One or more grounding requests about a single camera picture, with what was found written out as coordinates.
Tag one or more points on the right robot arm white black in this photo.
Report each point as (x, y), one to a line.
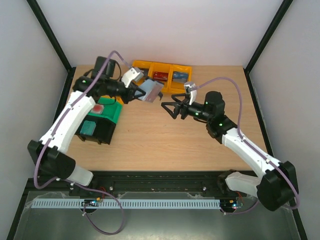
(226, 132)

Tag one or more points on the black leather card holder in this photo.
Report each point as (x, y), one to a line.
(152, 89)

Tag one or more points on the white slotted cable duct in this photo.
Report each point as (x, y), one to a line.
(55, 203)

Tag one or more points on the yellow bin with blue cards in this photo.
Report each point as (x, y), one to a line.
(178, 87)

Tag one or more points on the teal VIP card stack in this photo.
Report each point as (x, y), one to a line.
(88, 128)

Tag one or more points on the black frame post right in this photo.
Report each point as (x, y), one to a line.
(276, 20)

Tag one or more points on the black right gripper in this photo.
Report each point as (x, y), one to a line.
(180, 111)

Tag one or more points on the red VIP card stack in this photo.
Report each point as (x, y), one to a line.
(160, 76)

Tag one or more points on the white red-circle card stack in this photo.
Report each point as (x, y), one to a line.
(98, 109)

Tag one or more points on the green plastic bin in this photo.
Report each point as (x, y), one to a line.
(112, 109)

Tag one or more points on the black frame post left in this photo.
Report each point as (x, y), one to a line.
(42, 20)

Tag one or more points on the black frame post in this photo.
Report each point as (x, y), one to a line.
(42, 20)
(276, 20)

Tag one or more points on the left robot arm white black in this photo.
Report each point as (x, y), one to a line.
(50, 152)

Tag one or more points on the blue VIP card stack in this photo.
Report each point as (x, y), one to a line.
(180, 77)

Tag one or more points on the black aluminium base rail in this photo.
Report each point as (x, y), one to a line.
(205, 183)

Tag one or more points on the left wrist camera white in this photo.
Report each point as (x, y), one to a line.
(133, 74)

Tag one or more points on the yellow bin with red cards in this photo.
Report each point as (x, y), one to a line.
(162, 67)

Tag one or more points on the yellow bin with grey cards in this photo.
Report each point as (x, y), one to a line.
(144, 67)

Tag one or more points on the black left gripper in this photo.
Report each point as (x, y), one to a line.
(130, 94)

